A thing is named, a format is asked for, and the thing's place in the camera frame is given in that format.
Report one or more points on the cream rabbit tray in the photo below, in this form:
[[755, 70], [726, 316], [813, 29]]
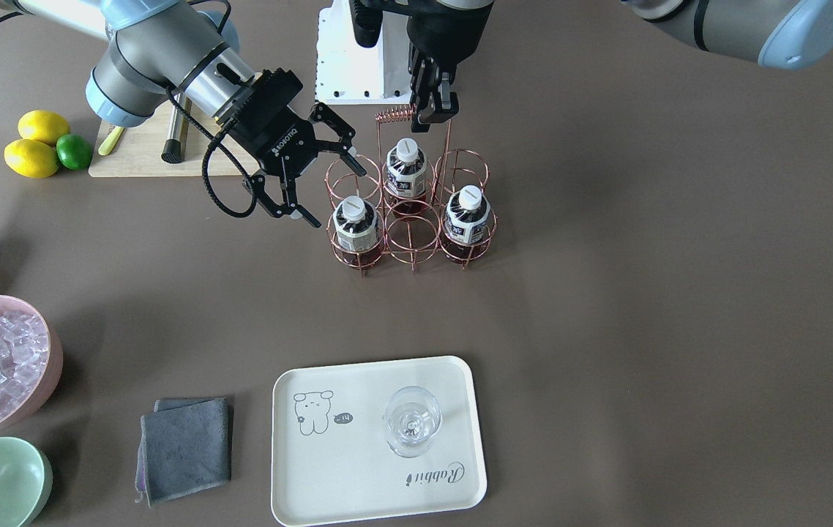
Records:
[[332, 461]]

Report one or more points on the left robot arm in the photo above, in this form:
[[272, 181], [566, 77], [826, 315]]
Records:
[[784, 35]]

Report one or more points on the upper yellow lemon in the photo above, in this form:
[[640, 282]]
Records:
[[42, 125]]

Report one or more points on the tea bottle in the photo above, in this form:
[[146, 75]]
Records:
[[406, 178], [464, 232], [356, 223]]

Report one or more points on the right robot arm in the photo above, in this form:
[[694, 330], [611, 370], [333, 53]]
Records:
[[159, 50]]

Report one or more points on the lower yellow lemon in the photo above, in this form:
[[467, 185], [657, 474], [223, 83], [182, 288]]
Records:
[[31, 158]]

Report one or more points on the grey folded cloth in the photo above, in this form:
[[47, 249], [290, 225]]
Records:
[[185, 447]]

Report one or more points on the yellow lemon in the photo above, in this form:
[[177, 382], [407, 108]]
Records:
[[31, 158], [42, 125]]

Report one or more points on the bamboo cutting board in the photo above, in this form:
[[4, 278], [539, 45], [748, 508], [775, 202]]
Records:
[[138, 151]]

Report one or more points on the steel muddler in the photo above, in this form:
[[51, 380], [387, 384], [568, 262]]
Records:
[[175, 142]]

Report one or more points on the copper wire bottle basket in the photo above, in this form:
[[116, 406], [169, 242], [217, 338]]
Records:
[[413, 238]]

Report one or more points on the green lime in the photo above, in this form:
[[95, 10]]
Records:
[[74, 152]]

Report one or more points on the clear wine glass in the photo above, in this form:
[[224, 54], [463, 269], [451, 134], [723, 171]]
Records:
[[412, 419]]

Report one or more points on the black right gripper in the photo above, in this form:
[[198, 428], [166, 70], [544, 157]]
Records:
[[279, 144]]

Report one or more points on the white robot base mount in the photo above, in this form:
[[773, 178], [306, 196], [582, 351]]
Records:
[[348, 74]]

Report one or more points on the yellow plastic knife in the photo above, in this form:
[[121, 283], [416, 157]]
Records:
[[110, 140]]

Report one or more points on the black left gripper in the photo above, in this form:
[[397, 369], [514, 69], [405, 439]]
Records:
[[440, 36]]

